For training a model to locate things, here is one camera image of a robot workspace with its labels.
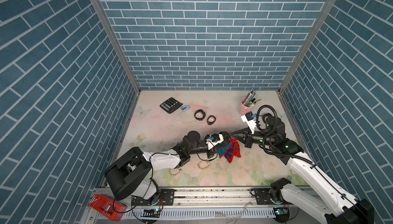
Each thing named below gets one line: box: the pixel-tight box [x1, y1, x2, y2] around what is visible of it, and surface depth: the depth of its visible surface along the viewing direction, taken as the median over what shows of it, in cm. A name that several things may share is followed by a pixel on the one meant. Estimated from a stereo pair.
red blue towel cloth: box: [217, 130, 242, 164], surface depth 82 cm
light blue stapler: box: [180, 104, 191, 113], surface depth 110 cm
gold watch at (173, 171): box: [169, 167, 183, 176], surface depth 83 cm
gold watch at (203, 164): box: [197, 160, 211, 170], surface depth 85 cm
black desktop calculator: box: [159, 97, 183, 115], surface depth 110 cm
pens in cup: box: [243, 88, 262, 107], surface depth 101 cm
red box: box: [88, 193, 127, 222], surface depth 68 cm
